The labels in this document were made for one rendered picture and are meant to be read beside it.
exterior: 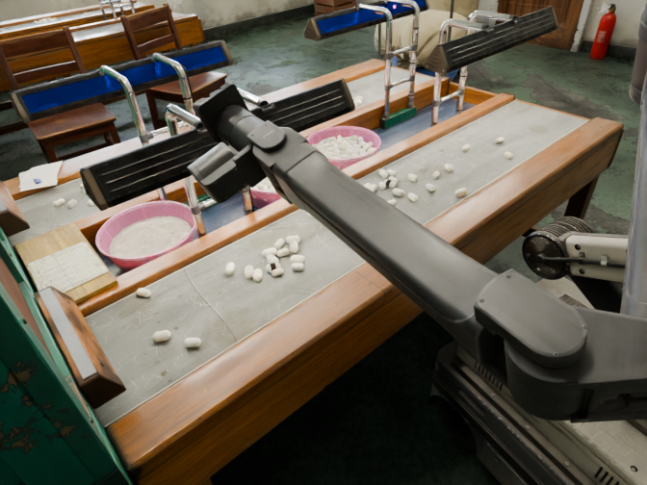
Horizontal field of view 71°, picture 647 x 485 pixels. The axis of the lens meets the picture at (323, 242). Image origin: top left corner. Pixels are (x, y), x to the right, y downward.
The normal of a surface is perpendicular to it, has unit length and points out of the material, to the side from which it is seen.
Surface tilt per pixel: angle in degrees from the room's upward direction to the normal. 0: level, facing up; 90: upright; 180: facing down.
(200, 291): 0
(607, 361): 20
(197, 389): 0
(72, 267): 0
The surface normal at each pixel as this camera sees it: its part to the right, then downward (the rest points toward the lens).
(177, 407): -0.05, -0.79
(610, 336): -0.33, -0.61
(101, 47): 0.67, 0.43
